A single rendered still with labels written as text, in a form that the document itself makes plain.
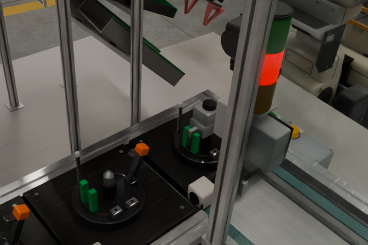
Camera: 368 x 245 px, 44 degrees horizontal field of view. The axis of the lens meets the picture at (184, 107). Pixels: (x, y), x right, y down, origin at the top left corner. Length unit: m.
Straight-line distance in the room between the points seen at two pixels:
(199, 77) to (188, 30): 2.14
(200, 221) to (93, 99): 0.58
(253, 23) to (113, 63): 0.97
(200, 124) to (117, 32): 0.27
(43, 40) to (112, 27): 2.45
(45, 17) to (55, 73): 2.30
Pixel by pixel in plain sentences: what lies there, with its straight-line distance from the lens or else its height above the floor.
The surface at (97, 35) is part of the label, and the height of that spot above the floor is 1.11.
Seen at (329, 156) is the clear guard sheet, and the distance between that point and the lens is 0.60.
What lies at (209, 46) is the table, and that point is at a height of 0.86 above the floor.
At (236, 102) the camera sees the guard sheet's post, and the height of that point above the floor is 1.28.
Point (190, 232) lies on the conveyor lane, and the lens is 0.89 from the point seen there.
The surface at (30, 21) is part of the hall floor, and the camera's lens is 3.72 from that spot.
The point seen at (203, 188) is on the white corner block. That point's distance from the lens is 0.92.
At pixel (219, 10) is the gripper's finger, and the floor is 1.04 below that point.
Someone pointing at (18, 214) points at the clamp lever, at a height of 1.07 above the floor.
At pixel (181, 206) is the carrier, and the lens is 0.91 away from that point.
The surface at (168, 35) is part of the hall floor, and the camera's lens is 3.51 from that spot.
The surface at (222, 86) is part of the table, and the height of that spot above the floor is 0.86.
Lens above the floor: 1.66
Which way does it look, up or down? 37 degrees down
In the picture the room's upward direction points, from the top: 5 degrees clockwise
